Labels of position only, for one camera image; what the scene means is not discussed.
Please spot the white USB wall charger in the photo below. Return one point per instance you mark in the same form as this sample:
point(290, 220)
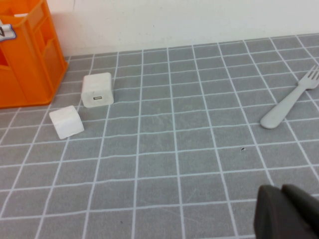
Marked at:
point(97, 88)

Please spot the orange plastic cutlery holder crate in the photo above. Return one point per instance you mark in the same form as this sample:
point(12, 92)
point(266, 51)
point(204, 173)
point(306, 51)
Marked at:
point(25, 74)

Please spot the grey grid tablecloth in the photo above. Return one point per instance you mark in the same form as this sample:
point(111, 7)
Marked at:
point(159, 161)

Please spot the paper label with knife character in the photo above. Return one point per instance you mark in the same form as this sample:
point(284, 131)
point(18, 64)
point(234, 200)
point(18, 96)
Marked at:
point(7, 32)

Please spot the white cube block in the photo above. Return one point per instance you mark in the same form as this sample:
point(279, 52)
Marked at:
point(66, 122)

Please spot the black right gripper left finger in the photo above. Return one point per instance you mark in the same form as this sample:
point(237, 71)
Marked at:
point(274, 216)

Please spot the grey plastic fork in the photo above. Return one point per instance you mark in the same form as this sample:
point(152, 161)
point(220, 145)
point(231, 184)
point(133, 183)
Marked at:
point(275, 115)

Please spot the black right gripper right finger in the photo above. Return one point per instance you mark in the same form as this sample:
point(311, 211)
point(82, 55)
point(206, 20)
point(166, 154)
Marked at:
point(307, 209)

